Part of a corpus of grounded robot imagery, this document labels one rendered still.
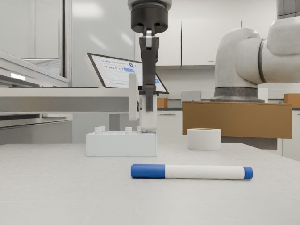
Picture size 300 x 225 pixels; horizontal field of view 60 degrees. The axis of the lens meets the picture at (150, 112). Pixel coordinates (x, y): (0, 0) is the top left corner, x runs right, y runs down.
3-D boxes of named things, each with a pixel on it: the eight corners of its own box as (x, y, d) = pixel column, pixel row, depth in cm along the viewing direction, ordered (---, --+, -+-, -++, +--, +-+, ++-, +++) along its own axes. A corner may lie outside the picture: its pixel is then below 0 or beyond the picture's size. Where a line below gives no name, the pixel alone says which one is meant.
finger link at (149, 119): (156, 94, 51) (156, 93, 51) (156, 130, 51) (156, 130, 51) (141, 94, 51) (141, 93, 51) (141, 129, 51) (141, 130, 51)
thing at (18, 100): (133, 113, 87) (133, 94, 87) (128, 113, 61) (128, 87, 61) (13, 113, 86) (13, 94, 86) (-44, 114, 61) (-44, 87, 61)
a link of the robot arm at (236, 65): (224, 90, 109) (226, 38, 109) (270, 90, 98) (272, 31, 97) (206, 87, 97) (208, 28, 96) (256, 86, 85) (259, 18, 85)
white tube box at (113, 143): (156, 149, 53) (156, 131, 53) (157, 156, 45) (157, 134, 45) (96, 149, 53) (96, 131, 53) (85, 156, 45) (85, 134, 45)
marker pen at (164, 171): (249, 177, 30) (249, 164, 30) (253, 181, 29) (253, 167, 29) (132, 175, 31) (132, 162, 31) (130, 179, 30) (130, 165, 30)
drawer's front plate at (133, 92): (139, 117, 89) (139, 85, 89) (136, 120, 60) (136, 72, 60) (134, 117, 89) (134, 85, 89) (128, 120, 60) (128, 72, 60)
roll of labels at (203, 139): (206, 151, 51) (206, 131, 51) (180, 147, 56) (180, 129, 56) (227, 148, 55) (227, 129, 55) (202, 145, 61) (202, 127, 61)
